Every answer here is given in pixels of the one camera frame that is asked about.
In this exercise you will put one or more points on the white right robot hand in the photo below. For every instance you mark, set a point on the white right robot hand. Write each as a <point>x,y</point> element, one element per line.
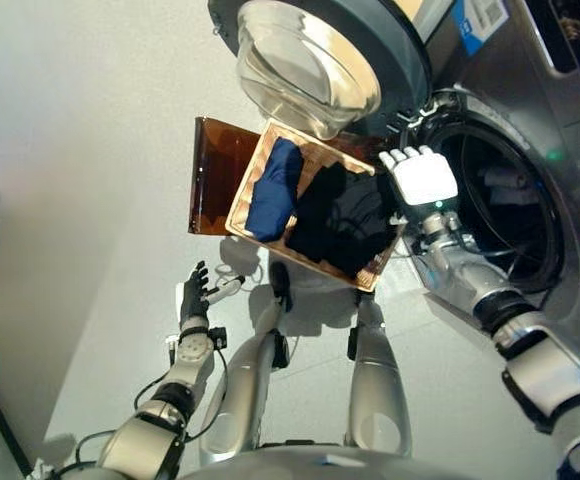
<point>425,175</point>

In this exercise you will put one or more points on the black and white left hand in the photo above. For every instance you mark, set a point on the black and white left hand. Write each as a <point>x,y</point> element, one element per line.
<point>192,300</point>

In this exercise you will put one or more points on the black garment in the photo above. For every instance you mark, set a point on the black garment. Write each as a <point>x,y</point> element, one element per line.
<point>340,225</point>

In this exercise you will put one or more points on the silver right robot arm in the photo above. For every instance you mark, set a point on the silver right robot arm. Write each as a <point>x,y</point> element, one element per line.
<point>520,325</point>

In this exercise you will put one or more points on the grey front-load washing machine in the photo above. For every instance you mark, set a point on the grey front-load washing machine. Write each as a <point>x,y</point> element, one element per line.
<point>570,225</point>

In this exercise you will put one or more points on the silver left robot leg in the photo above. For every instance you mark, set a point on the silver left robot leg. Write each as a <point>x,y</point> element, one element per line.
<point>240,390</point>

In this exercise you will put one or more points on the silver robot leg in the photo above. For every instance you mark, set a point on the silver robot leg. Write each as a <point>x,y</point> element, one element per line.
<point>240,390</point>
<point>375,380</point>

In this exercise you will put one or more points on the wicker laundry basket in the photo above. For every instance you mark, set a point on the wicker laundry basket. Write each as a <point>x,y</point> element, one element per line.
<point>250,195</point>

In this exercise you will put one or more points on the round glass washer door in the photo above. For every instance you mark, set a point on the round glass washer door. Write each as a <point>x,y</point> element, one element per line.
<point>395,55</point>

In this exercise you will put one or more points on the brown translucent stool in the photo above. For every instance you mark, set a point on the brown translucent stool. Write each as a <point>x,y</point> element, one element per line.
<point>215,175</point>

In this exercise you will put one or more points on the blue garment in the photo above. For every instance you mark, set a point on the blue garment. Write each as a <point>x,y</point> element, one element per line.
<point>275,195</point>

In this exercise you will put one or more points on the blue and white sticker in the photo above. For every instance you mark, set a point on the blue and white sticker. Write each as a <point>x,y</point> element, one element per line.
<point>480,25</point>

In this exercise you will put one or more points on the grey robot torso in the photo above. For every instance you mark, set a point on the grey robot torso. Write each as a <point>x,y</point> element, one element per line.
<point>295,462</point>

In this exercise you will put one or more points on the silver right robot leg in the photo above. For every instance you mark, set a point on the silver right robot leg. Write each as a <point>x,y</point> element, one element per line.
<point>375,380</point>

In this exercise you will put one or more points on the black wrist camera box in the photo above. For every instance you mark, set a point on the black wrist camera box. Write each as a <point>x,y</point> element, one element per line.
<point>218,337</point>

